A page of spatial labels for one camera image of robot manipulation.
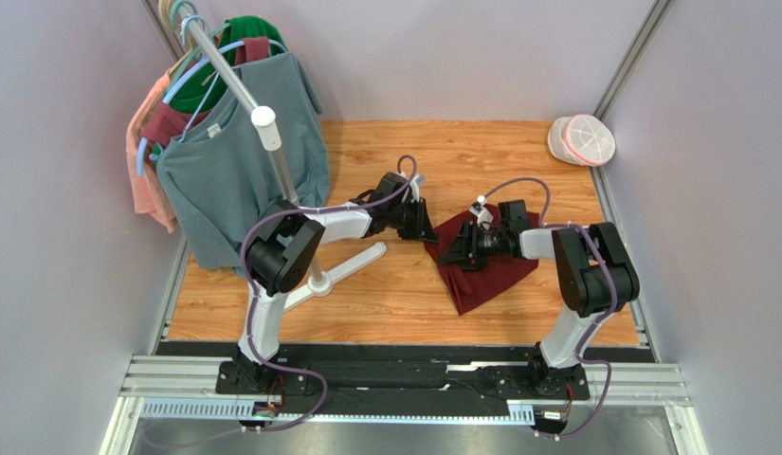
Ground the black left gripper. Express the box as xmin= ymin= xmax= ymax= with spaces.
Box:
xmin=386 ymin=196 xmax=438 ymax=243

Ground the dark red cloth napkin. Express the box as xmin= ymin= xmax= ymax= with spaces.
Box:
xmin=425 ymin=211 xmax=539 ymax=316

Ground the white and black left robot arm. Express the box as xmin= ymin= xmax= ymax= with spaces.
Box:
xmin=234 ymin=172 xmax=438 ymax=382

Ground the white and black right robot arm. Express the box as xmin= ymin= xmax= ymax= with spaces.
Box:
xmin=437 ymin=200 xmax=640 ymax=396

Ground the white and pink mesh bag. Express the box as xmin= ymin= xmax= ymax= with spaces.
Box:
xmin=547 ymin=114 xmax=616 ymax=167

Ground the silver and white clothes rack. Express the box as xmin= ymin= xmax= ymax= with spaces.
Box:
xmin=158 ymin=1 xmax=387 ymax=313

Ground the blue-grey t-shirt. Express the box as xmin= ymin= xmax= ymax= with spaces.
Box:
xmin=156 ymin=53 xmax=331 ymax=272

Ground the green t-shirt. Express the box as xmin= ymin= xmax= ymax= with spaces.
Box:
xmin=167 ymin=15 xmax=288 ymax=114

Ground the dark red t-shirt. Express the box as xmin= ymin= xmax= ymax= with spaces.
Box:
xmin=139 ymin=37 xmax=284 ymax=149

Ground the pink t-shirt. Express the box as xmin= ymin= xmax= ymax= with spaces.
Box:
xmin=125 ymin=73 xmax=177 ymax=233

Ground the light blue clothes hanger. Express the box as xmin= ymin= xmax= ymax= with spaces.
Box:
xmin=128 ymin=15 xmax=288 ymax=180

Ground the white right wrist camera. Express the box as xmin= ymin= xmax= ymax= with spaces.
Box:
xmin=469 ymin=195 xmax=494 ymax=230

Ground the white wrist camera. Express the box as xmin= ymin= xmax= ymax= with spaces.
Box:
xmin=404 ymin=173 xmax=426 ymax=202
xmin=469 ymin=195 xmax=494 ymax=230

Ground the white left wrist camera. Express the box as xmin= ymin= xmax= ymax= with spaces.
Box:
xmin=404 ymin=173 xmax=426 ymax=202

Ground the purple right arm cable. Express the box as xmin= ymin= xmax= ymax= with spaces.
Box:
xmin=477 ymin=176 xmax=621 ymax=441

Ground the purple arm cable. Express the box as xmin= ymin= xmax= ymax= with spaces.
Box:
xmin=477 ymin=176 xmax=621 ymax=441
xmin=137 ymin=154 xmax=420 ymax=450

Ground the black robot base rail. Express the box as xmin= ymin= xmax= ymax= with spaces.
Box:
xmin=155 ymin=341 xmax=655 ymax=430

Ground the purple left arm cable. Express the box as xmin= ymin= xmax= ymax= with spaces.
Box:
xmin=137 ymin=154 xmax=420 ymax=450

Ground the aluminium frame post right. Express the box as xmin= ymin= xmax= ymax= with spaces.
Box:
xmin=593 ymin=0 xmax=675 ymax=120

